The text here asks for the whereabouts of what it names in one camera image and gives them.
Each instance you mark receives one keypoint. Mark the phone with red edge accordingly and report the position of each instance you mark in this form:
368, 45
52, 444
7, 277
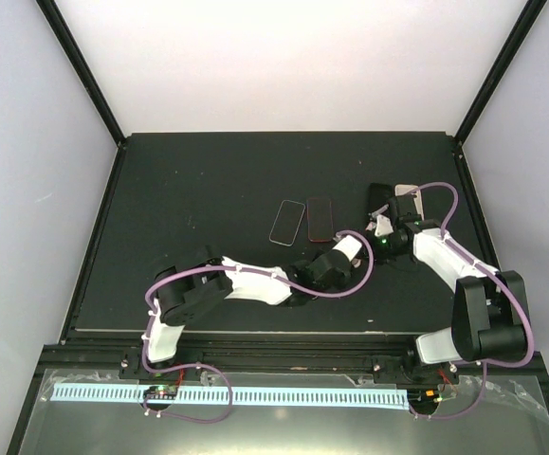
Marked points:
319, 220

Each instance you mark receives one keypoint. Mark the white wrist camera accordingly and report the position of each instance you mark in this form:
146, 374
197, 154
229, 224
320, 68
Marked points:
349, 246
380, 225

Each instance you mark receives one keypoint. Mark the black frame post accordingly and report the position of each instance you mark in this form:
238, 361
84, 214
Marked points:
511, 46
73, 53

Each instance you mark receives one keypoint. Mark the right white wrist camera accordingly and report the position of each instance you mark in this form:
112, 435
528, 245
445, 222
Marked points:
380, 225

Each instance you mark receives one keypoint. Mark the right black frame post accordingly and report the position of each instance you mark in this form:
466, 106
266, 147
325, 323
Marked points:
511, 46

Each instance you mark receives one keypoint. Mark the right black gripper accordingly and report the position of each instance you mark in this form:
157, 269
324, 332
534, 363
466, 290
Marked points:
388, 260

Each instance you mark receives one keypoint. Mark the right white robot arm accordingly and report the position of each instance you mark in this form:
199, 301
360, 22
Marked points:
489, 318

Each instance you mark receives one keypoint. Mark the controller board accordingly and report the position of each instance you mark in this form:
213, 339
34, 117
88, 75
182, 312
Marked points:
425, 396
160, 392

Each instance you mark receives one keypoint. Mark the black phone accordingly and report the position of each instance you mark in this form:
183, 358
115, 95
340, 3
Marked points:
287, 223

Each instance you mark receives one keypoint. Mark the right controller board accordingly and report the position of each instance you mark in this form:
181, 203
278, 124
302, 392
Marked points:
425, 396

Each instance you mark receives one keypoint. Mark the left controller board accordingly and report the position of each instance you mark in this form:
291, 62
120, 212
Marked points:
160, 392

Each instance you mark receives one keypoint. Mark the white slotted cable duct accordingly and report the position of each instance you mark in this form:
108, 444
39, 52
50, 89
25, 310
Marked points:
388, 399

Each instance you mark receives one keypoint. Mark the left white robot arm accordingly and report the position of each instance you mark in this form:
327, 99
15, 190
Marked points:
183, 294

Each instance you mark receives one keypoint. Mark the left black frame post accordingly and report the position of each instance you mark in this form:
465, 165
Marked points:
73, 53

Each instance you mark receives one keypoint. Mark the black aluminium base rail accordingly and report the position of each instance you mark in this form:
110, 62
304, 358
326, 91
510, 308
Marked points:
384, 358

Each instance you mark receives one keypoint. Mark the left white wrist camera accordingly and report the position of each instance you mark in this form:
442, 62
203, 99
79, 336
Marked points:
349, 246

